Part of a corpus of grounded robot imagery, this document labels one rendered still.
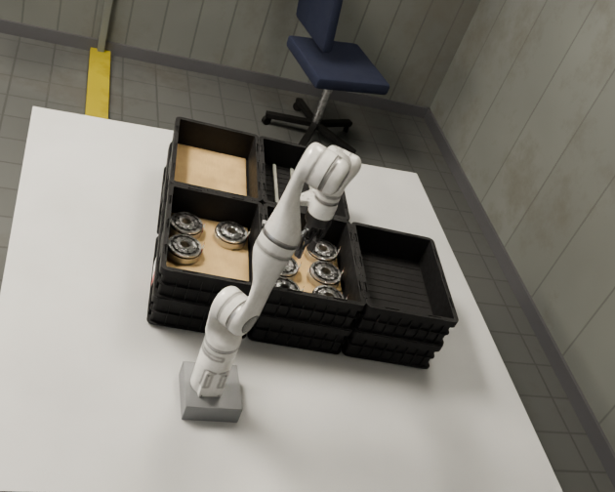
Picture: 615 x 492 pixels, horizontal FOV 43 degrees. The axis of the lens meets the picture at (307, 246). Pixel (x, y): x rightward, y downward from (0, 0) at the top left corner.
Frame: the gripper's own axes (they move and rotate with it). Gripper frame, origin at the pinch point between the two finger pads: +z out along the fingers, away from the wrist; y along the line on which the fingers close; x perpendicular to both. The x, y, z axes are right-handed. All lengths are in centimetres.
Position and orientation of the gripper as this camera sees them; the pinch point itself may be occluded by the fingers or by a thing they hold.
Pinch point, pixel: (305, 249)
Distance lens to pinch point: 222.8
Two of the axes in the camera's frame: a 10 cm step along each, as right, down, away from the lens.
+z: -3.1, 7.4, 6.0
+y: 6.2, -3.2, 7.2
